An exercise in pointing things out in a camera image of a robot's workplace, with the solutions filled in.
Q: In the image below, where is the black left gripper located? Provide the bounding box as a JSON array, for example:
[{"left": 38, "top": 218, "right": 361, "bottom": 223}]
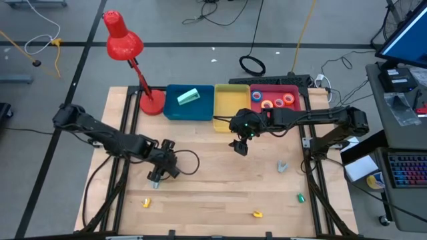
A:
[{"left": 147, "top": 145, "right": 178, "bottom": 183}]

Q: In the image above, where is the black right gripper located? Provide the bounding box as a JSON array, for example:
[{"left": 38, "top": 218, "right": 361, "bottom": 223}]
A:
[{"left": 228, "top": 108, "right": 270, "bottom": 157}]

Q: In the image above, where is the mint green stapler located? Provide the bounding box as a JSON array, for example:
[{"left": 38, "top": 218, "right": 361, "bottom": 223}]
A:
[{"left": 176, "top": 87, "right": 201, "bottom": 107}]

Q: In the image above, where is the yellow plastic bin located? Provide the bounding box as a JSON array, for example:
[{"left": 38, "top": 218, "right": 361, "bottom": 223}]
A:
[{"left": 213, "top": 83, "right": 252, "bottom": 133}]

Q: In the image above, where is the blue plastic bin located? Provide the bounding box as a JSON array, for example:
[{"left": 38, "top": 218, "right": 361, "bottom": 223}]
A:
[{"left": 163, "top": 84, "right": 216, "bottom": 121}]

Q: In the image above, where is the pink red plastic bin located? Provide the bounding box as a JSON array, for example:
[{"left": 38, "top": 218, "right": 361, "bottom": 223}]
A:
[{"left": 250, "top": 83, "right": 302, "bottom": 114}]

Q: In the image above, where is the black perforated metal case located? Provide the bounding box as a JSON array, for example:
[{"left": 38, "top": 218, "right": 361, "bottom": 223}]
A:
[{"left": 228, "top": 74, "right": 312, "bottom": 86}]

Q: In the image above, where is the white power adapter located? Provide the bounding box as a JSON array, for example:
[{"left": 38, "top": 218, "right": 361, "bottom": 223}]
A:
[{"left": 314, "top": 73, "right": 334, "bottom": 103}]

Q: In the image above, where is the white cardboard box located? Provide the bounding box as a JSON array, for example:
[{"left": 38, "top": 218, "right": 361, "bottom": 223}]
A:
[{"left": 343, "top": 154, "right": 380, "bottom": 183}]

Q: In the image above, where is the red desk lamp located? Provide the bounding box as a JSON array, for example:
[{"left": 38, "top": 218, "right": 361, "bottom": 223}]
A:
[{"left": 101, "top": 9, "right": 167, "bottom": 116}]

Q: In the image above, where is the yellow and blue roll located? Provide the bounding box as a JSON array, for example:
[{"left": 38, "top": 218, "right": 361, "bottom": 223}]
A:
[{"left": 366, "top": 171, "right": 386, "bottom": 191}]

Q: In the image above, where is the grey side desk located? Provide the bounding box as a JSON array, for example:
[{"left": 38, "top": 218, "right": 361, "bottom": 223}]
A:
[{"left": 365, "top": 61, "right": 427, "bottom": 233}]

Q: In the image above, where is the black caster foot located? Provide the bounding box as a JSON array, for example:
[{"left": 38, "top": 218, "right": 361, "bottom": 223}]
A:
[{"left": 0, "top": 102, "right": 14, "bottom": 126}]

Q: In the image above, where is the clear plastic bag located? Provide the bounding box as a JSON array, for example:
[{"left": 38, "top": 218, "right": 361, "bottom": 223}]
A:
[{"left": 383, "top": 92, "right": 422, "bottom": 127}]

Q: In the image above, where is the grey metal base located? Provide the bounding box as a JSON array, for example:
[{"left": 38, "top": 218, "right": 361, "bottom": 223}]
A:
[
  {"left": 0, "top": 73, "right": 34, "bottom": 85},
  {"left": 2, "top": 0, "right": 68, "bottom": 9}
]

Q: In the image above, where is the backlit rainbow keyboard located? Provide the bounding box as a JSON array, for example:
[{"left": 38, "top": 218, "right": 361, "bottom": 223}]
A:
[{"left": 386, "top": 151, "right": 427, "bottom": 189}]

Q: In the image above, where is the small black box computer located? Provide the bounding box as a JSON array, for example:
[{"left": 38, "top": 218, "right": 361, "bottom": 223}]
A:
[{"left": 377, "top": 67, "right": 418, "bottom": 93}]

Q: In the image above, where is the black floor fan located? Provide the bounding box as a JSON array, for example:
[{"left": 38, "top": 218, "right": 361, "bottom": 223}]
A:
[{"left": 370, "top": 0, "right": 424, "bottom": 51}]

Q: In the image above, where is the computer monitor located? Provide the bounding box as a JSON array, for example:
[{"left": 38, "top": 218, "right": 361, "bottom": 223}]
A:
[{"left": 375, "top": 0, "right": 427, "bottom": 70}]

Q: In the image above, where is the long black coiled cable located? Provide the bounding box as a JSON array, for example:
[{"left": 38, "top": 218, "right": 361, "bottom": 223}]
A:
[{"left": 238, "top": 0, "right": 267, "bottom": 77}]

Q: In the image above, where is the black aluminium table frame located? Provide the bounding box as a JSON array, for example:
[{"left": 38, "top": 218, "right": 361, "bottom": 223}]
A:
[{"left": 19, "top": 85, "right": 368, "bottom": 240}]

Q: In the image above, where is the yellow hanging power cable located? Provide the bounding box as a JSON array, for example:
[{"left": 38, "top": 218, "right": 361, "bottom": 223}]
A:
[{"left": 287, "top": 0, "right": 318, "bottom": 77}]

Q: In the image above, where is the thin black floor cable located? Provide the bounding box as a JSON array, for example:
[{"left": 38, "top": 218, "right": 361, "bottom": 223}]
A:
[{"left": 320, "top": 49, "right": 378, "bottom": 111}]

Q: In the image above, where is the thin black looped cable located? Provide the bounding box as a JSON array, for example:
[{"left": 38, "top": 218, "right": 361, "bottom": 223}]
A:
[{"left": 181, "top": 0, "right": 250, "bottom": 27}]

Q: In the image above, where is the yellow cord with black plug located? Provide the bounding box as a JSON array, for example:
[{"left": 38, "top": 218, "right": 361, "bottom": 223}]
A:
[{"left": 0, "top": 29, "right": 63, "bottom": 79}]

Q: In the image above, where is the yellow extension cord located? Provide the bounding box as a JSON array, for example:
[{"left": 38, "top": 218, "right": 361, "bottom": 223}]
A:
[{"left": 49, "top": 37, "right": 64, "bottom": 79}]

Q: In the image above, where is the white floor cable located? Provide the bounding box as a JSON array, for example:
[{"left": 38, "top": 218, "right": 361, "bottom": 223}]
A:
[{"left": 23, "top": 0, "right": 62, "bottom": 56}]

